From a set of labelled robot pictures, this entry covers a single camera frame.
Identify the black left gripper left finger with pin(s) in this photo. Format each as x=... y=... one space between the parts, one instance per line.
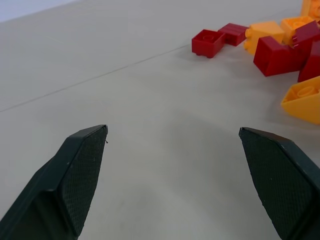
x=62 y=185

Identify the orange toy building block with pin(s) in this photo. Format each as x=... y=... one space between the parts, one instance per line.
x=262 y=33
x=311 y=10
x=292 y=26
x=303 y=100

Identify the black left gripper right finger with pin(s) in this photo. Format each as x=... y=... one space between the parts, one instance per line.
x=280 y=180

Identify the red toy building block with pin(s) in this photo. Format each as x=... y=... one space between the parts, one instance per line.
x=275 y=56
x=312 y=67
x=306 y=33
x=233 y=32
x=207 y=43

